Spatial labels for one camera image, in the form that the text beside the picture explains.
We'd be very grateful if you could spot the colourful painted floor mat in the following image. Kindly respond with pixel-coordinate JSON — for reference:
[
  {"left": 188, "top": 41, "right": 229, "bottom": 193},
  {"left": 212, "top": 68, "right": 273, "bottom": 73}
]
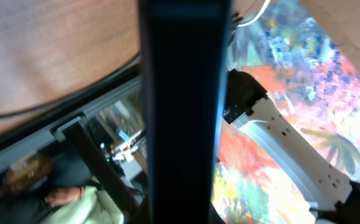
[{"left": 211, "top": 1, "right": 360, "bottom": 223}]

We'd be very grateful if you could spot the black USB charger cable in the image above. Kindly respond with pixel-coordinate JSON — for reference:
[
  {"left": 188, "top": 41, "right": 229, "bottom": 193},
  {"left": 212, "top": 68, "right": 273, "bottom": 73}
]
[{"left": 0, "top": 54, "right": 142, "bottom": 121}]

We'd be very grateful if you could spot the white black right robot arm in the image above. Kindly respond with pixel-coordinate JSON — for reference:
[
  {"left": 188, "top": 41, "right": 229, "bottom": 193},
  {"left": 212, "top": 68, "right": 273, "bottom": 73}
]
[{"left": 223, "top": 69, "right": 360, "bottom": 223}]

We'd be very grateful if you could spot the seated person in background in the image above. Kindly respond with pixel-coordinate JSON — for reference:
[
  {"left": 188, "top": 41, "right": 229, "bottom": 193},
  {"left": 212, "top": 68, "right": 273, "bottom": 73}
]
[{"left": 0, "top": 154, "right": 125, "bottom": 224}]

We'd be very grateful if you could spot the blue Galaxy smartphone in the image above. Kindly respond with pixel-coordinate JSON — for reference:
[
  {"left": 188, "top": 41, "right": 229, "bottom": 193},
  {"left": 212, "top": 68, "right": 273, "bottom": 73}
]
[{"left": 139, "top": 0, "right": 231, "bottom": 223}]

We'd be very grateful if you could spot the white extension strip cord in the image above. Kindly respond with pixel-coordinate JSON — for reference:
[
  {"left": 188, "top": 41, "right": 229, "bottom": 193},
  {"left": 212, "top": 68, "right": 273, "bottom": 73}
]
[{"left": 237, "top": 0, "right": 272, "bottom": 28}]

